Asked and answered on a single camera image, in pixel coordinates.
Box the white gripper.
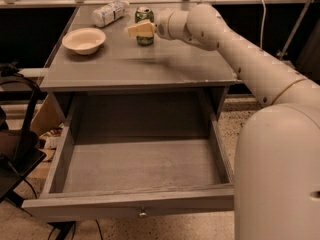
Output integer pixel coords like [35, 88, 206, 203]
[125, 9, 192, 42]

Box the green soda can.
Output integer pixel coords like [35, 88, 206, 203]
[135, 6, 154, 46]

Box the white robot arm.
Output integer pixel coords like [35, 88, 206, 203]
[127, 4, 320, 240]

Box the grey cabinet with top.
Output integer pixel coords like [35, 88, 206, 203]
[39, 2, 238, 122]

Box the open grey top drawer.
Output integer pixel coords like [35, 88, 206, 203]
[23, 90, 234, 222]

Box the clear plastic water bottle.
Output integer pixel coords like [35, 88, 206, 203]
[92, 1, 130, 28]

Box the white bowl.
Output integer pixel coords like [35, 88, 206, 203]
[62, 28, 106, 55]

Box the black chair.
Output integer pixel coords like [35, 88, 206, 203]
[0, 63, 46, 207]

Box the white cable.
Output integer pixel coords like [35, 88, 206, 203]
[253, 0, 267, 49]

